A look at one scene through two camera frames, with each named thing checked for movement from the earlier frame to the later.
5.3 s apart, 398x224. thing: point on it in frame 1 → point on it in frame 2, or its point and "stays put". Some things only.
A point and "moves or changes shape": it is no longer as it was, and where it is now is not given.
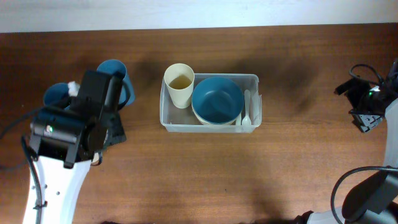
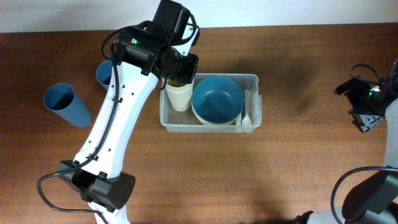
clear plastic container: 221,103 stays put
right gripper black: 363,122 stays put
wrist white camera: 74,88 → 184,48
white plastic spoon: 247,119 stays put
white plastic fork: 239,119 stays put
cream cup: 180,78 stays put
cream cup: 96,160 moves or changes shape
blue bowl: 217,100 stays put
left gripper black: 120,133 → 189,72
